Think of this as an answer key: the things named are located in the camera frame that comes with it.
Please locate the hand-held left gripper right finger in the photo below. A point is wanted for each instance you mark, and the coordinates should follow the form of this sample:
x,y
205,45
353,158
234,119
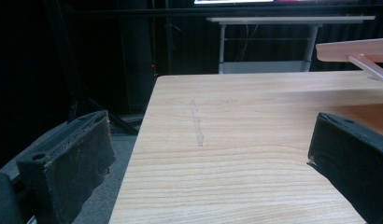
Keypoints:
x,y
351,158

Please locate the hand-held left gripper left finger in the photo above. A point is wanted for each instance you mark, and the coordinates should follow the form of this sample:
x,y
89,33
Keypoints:
x,y
71,161

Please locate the black metal stand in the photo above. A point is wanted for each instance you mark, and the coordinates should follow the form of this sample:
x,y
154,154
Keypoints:
x,y
102,109

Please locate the pink plastic rack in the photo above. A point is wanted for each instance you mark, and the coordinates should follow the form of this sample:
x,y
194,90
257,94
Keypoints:
x,y
354,51

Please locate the white table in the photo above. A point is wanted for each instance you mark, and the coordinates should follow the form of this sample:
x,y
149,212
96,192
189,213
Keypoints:
x,y
273,40

